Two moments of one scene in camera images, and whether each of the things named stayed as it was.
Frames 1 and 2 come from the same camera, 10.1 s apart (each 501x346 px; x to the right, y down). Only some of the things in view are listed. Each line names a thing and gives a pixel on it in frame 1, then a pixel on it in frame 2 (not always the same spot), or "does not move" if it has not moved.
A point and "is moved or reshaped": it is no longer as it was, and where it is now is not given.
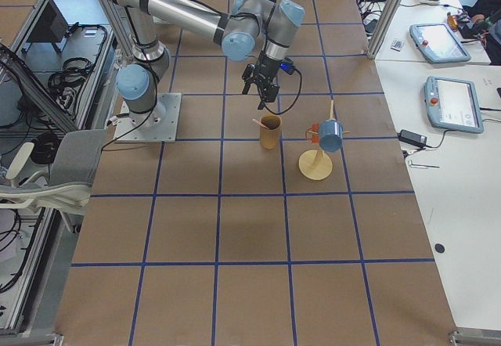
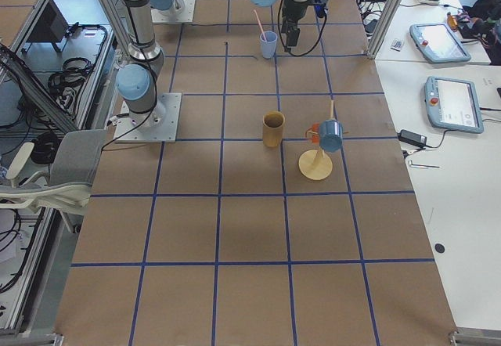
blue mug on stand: (330, 133) does not move
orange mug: (313, 133) does not move
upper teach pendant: (437, 43) does not move
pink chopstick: (260, 123) is moved or reshaped
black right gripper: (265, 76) → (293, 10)
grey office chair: (67, 186) does not move
